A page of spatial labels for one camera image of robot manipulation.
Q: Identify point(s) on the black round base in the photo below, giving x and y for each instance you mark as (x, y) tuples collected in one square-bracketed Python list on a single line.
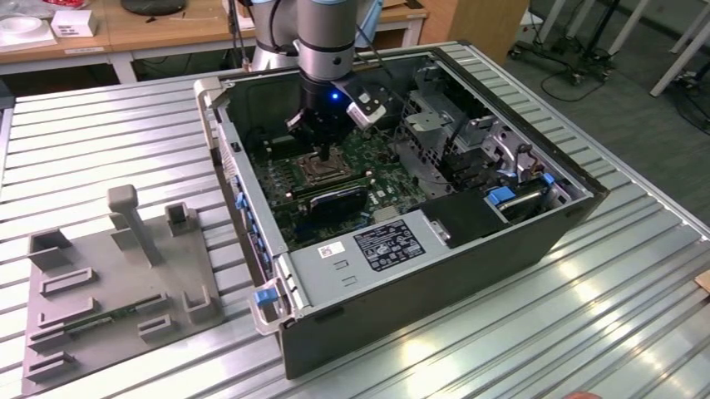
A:
[(152, 5)]

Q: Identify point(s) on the blue plastic latch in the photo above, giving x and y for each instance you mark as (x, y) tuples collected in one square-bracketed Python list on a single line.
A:
[(501, 195)]

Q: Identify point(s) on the blue slot retainer clip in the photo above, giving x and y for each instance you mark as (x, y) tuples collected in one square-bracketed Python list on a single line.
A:
[(239, 201), (258, 242)]

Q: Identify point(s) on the white table frame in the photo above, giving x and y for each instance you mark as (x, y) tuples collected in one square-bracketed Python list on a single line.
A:
[(681, 62)]

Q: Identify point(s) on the brown cardboard box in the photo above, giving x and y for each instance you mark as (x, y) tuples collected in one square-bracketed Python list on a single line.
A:
[(399, 4)]

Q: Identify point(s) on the white cardboard box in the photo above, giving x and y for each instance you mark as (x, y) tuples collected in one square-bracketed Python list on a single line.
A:
[(75, 23)]

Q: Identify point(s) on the black graphics card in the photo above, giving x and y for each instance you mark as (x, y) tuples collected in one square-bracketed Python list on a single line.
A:
[(338, 203)]

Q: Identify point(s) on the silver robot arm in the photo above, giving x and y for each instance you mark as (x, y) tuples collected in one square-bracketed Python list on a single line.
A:
[(325, 45)]

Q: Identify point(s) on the wooden cabinet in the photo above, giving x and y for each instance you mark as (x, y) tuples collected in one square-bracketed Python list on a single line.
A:
[(482, 25)]

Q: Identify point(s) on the wooden block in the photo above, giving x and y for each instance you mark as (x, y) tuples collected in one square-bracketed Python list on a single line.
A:
[(704, 284)]

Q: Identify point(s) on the small dark wrist camera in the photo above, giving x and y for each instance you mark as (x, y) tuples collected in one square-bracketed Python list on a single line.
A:
[(294, 120)]

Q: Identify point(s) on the grey metal drive cage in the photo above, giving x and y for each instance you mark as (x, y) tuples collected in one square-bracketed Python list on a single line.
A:
[(427, 124)]

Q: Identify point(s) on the black open PC case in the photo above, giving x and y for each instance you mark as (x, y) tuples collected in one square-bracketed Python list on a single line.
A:
[(422, 316)]

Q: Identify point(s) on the small blue clip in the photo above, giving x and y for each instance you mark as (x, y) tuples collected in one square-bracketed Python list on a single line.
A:
[(547, 180)]

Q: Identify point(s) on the wooden desk white frame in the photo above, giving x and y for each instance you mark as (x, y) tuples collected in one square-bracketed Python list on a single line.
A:
[(78, 43), (178, 29)]

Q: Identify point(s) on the grey parts rack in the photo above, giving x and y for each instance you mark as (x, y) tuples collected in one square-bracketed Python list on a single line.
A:
[(111, 291)]

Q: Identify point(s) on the grey power supply unit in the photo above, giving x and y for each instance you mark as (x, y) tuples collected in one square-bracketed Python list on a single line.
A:
[(338, 278)]

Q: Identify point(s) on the green RAM stick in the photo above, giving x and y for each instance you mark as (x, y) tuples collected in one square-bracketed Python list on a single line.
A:
[(100, 320), (327, 185)]

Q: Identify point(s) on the green motherboard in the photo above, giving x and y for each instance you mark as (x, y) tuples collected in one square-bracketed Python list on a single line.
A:
[(399, 178)]

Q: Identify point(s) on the CPU socket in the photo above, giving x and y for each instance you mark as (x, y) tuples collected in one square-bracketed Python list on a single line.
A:
[(317, 177)]

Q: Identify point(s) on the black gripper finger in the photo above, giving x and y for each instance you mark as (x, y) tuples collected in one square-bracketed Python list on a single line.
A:
[(327, 151), (321, 151)]

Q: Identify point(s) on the silver CPU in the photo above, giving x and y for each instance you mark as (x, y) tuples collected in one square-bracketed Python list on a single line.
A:
[(325, 168)]

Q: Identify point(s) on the black plastic shroud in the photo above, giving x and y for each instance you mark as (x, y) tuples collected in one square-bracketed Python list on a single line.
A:
[(461, 220)]

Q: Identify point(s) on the red packet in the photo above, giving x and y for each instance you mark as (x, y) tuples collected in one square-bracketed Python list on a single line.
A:
[(63, 2)]

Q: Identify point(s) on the black wheeled stand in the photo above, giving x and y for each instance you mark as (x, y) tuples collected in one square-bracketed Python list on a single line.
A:
[(578, 77)]

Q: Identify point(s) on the white plastic tray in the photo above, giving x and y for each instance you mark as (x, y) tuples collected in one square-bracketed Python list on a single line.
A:
[(22, 29)]

